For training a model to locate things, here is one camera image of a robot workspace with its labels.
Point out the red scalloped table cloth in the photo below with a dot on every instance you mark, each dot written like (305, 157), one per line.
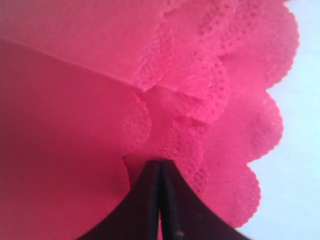
(92, 89)

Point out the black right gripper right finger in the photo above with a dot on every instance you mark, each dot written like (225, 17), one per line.
(183, 215)

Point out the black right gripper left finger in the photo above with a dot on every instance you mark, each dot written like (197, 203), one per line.
(137, 216)

